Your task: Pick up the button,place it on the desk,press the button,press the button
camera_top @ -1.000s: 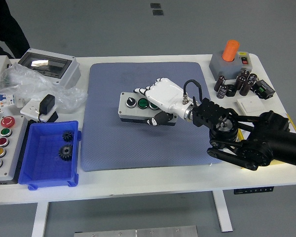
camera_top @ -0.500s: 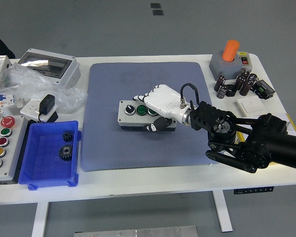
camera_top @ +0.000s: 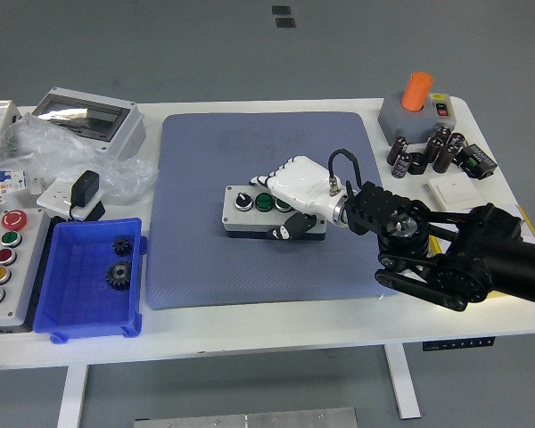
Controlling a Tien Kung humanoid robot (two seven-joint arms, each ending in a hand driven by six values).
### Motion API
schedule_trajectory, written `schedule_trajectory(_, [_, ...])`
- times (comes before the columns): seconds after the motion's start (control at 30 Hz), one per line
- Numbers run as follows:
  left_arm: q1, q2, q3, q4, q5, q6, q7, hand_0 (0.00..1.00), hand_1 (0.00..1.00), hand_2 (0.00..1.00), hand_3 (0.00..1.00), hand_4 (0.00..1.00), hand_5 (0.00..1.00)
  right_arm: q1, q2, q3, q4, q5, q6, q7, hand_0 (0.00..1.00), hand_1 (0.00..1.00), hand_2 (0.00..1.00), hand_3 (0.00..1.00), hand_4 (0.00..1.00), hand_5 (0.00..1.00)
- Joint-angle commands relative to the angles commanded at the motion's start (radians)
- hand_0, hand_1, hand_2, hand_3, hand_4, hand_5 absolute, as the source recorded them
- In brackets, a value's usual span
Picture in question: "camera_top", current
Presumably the large black bevel gear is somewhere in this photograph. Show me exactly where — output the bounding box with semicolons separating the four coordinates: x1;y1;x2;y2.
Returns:
104;259;134;292

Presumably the blue plastic bin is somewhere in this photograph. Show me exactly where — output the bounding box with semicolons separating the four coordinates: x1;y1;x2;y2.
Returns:
32;217;148;344

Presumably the grey five-button control box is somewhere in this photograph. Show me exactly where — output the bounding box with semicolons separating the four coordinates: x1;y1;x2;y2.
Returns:
0;207;68;334

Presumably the black table height controller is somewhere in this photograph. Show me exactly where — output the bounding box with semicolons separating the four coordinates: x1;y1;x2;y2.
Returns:
422;337;496;352

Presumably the grey metal plate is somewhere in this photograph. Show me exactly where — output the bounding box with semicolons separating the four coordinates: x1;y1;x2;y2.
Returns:
133;406;358;428

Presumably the orange cylinder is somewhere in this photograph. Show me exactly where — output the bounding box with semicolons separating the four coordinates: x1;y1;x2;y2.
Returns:
400;71;433;112

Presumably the white table leg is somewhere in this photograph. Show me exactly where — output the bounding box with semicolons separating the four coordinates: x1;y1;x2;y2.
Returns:
56;364;90;428
383;343;423;420

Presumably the white wall socket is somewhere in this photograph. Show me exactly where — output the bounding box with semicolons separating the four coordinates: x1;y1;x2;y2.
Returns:
36;177;104;222

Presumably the white plastic enclosure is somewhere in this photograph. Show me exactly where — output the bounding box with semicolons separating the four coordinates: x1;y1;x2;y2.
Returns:
0;100;22;167

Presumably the white circuit breaker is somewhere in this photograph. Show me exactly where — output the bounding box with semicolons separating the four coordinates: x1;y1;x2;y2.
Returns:
0;168;30;209

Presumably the grey switch base box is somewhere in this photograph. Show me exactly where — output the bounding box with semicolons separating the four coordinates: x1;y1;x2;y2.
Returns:
377;91;460;146

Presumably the clear plastic bag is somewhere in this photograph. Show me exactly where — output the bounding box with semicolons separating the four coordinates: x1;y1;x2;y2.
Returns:
0;111;158;204

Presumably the black power adapter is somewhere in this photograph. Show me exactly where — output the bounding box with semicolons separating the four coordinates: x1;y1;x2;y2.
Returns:
69;169;102;210

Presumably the white wall switch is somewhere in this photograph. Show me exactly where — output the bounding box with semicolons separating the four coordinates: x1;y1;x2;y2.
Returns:
424;172;485;210

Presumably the blue-grey table mat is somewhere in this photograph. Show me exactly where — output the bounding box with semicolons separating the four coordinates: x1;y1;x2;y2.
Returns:
144;111;402;311

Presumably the black power module green terminal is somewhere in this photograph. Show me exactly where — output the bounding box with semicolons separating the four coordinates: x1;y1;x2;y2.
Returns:
455;142;498;180

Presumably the grey four-button control box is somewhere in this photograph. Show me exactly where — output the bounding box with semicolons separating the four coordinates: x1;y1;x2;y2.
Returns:
221;185;328;243

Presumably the small black bevel gear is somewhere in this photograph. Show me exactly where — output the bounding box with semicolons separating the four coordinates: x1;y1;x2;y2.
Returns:
111;235;133;258

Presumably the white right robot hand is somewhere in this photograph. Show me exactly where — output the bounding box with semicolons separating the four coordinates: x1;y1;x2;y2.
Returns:
248;154;341;242

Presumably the grey enclosure with clear window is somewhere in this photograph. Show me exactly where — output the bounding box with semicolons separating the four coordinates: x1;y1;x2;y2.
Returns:
29;86;146;162

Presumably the yellow and white cardboard box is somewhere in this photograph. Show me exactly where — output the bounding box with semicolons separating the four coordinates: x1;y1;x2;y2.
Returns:
425;203;535;299

